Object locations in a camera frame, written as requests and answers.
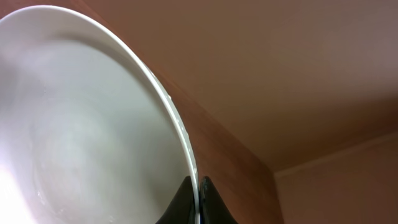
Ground white plate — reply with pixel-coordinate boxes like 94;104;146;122
1;5;200;223

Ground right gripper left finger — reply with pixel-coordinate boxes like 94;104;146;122
156;176;195;224

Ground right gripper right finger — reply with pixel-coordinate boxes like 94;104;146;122
200;176;238;224

